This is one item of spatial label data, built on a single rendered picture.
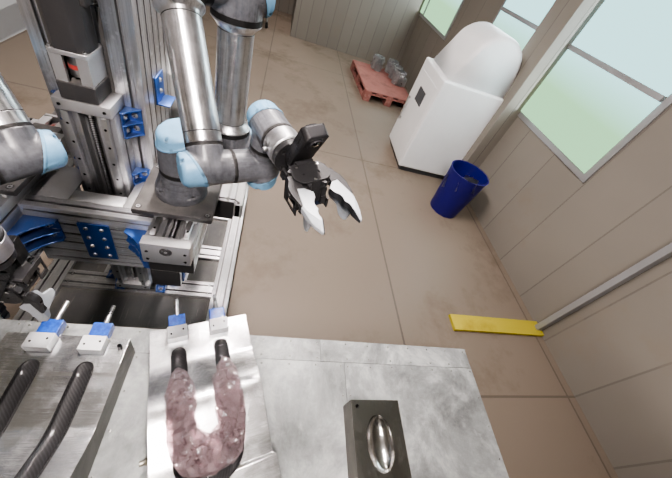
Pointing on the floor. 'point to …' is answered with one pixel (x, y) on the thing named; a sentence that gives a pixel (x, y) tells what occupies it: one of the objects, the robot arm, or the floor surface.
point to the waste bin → (458, 188)
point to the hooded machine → (454, 99)
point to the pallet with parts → (380, 80)
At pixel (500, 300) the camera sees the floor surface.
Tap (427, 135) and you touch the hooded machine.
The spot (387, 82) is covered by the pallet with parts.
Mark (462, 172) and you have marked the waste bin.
